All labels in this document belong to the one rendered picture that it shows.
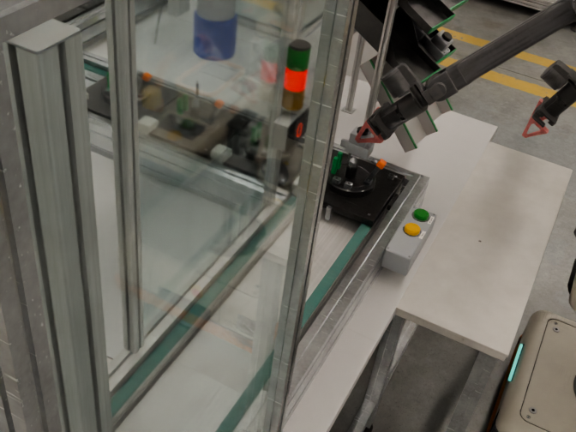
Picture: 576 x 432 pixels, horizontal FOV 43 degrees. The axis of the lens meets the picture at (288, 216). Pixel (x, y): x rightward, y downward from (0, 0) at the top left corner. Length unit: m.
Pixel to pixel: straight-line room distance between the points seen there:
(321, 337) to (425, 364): 1.34
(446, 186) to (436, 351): 0.89
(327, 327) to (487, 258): 0.61
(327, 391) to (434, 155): 1.02
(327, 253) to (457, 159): 0.72
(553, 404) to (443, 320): 0.82
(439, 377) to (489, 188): 0.86
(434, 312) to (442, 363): 1.08
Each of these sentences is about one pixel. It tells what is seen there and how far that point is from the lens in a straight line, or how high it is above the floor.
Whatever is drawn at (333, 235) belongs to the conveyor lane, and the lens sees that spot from 1.88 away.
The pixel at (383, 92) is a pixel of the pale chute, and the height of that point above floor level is 1.14.
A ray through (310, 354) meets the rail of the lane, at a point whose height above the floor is 0.96.
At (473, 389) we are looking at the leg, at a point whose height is 0.67.
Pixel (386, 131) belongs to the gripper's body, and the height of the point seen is 1.18.
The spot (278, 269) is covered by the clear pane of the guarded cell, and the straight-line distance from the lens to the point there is 0.94.
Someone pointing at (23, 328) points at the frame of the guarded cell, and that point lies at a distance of 0.49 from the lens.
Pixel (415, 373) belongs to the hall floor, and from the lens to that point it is 2.83.
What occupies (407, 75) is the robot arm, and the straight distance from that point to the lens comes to 1.78.
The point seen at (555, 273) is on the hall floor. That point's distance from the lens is 3.49.
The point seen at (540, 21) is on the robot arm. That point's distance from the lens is 1.77.
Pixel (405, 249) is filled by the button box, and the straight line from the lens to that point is 1.82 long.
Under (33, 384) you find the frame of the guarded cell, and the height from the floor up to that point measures 1.71.
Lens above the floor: 2.13
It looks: 39 degrees down
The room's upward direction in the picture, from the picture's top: 8 degrees clockwise
